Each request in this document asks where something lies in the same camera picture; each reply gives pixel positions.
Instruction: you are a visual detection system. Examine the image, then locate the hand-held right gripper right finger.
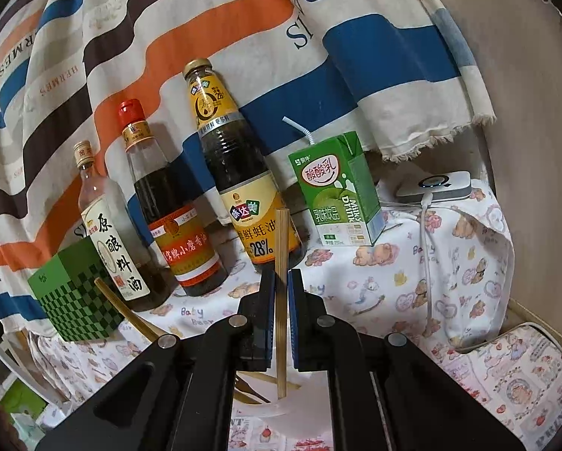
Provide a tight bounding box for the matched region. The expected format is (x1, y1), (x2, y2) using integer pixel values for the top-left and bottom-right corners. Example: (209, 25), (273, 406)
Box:
(288, 269), (526, 451)

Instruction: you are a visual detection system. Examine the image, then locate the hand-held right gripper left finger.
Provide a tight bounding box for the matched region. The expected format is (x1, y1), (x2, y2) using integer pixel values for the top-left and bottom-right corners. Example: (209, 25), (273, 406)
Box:
(35, 270), (278, 451)

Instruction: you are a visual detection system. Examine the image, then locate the wooden fork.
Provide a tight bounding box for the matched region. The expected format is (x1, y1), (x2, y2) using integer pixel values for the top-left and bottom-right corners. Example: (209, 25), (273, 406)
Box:
(234, 372), (278, 405)

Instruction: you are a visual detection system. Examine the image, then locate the translucent plastic cup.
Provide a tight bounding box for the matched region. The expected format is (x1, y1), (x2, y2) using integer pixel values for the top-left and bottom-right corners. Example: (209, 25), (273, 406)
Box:
(231, 371), (331, 433)

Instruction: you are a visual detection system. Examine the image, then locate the tan bamboo chopstick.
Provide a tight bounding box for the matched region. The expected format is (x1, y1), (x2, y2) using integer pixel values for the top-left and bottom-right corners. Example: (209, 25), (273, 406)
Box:
(94, 277), (166, 341)
(274, 207), (292, 401)

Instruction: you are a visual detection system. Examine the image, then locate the white bear print cloth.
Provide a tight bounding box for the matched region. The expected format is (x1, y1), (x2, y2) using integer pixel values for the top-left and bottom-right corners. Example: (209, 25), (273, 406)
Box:
(27, 183), (517, 414)

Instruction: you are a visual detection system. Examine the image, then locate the red cap sesame oil bottle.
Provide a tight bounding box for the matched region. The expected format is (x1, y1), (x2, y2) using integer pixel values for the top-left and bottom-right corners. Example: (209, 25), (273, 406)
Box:
(117, 98), (229, 298)

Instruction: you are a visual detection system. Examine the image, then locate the green milk drink carton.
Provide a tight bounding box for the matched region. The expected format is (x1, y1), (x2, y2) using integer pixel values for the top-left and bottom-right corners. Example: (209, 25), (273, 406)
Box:
(288, 132), (386, 247)

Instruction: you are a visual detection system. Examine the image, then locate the yellow label oyster sauce bottle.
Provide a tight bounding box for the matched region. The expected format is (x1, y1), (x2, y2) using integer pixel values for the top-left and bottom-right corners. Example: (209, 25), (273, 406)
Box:
(182, 59), (306, 274)

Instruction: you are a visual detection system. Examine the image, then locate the clear cooking wine bottle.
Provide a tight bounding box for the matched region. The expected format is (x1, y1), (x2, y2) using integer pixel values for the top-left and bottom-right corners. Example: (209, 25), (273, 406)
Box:
(73, 140), (169, 312)

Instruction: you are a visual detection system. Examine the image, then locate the white drinking straw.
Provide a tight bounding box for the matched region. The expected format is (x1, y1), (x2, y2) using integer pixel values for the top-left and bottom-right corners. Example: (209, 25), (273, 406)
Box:
(282, 116), (315, 146)

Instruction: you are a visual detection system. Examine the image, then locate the green checkered box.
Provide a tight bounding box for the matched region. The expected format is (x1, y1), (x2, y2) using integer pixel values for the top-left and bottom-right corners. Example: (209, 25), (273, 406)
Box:
(27, 241), (124, 342)

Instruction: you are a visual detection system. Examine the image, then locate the white power bank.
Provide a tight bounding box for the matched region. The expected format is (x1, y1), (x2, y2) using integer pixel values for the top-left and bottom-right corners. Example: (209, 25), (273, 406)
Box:
(396, 170), (473, 203)

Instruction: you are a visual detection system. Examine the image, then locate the bright green packet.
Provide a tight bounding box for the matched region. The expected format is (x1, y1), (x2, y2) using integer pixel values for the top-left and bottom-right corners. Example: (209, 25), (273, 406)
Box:
(1, 378), (47, 421)

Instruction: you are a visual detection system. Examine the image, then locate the striped cloth backdrop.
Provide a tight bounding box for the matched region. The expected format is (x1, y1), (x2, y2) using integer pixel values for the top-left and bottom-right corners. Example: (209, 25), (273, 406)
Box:
(0, 0), (495, 334)

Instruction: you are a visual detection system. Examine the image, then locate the white rod frame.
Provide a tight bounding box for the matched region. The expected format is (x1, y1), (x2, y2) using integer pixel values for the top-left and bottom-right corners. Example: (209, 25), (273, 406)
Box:
(0, 338), (65, 405)

